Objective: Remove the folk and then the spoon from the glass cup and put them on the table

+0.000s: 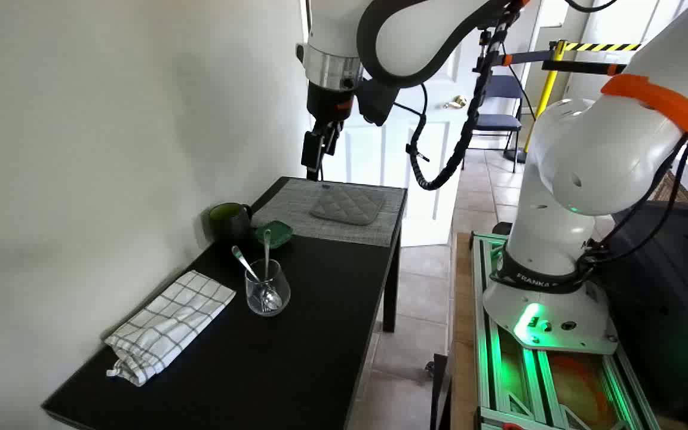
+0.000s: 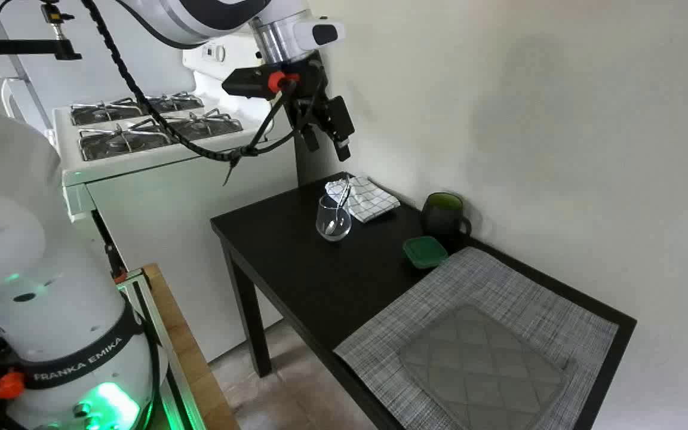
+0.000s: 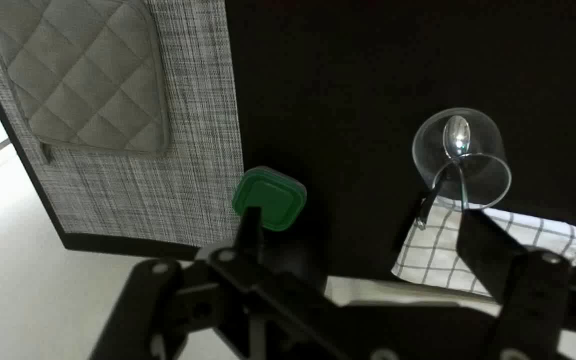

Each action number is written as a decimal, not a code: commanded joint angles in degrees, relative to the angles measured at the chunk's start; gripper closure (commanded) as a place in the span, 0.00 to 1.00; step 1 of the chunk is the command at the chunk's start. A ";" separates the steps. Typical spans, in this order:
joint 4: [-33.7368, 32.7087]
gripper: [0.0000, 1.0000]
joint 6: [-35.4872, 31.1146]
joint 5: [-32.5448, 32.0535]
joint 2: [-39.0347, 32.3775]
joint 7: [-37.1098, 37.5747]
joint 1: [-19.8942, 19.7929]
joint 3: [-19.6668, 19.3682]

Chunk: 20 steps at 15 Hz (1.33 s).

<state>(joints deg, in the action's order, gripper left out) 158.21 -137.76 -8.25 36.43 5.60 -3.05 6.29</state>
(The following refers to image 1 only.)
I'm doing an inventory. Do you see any grey woven placemat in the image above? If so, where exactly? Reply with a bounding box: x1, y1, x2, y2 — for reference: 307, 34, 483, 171
251, 176, 409, 249

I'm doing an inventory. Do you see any orange velcro strap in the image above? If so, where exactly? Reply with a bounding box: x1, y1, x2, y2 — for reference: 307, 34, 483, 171
599, 73, 688, 143

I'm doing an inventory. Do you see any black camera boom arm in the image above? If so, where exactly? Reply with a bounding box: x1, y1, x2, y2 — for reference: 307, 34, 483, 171
489, 49, 627, 79

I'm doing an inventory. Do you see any white checkered dish towel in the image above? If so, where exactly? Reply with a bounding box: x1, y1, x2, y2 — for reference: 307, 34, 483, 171
102, 268, 238, 389

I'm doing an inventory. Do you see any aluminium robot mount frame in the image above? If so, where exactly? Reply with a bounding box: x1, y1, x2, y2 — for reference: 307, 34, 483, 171
471, 231, 662, 430

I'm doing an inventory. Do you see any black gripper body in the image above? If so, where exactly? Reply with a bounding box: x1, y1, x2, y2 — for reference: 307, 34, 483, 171
305, 81, 355, 136

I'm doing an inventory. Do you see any white panel door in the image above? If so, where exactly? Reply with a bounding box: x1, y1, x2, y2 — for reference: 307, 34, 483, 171
309, 45, 467, 249

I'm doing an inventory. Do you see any dark green bowl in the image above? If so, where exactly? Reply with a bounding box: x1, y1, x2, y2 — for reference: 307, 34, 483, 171
200, 202, 253, 246

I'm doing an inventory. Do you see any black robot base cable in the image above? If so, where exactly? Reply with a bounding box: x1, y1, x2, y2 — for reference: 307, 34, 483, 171
585, 86, 688, 265

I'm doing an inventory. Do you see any clear glass cup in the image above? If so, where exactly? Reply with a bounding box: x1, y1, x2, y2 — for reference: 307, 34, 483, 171
243, 257, 293, 320

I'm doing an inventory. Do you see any yellow stand with hazard tape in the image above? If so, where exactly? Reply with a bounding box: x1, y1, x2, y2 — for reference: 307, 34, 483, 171
534, 39, 645, 123

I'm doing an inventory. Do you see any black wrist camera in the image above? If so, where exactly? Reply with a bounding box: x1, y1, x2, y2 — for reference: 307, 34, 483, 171
355, 74, 401, 129

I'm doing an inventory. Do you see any black metal stand foot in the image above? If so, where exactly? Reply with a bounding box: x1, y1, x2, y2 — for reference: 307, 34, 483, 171
424, 354, 452, 430

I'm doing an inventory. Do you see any grey quilted pot holder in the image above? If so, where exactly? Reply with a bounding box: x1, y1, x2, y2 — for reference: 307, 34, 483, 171
307, 185, 386, 229

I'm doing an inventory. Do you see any blue chair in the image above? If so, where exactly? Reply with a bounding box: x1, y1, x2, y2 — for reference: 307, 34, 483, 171
460, 73, 529, 175

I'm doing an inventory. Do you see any black side table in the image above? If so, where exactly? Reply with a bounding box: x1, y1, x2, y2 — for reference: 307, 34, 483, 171
597, 199, 688, 430

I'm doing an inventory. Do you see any black braided cable bundle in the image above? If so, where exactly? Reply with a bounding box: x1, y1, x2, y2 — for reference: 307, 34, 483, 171
404, 22, 496, 192

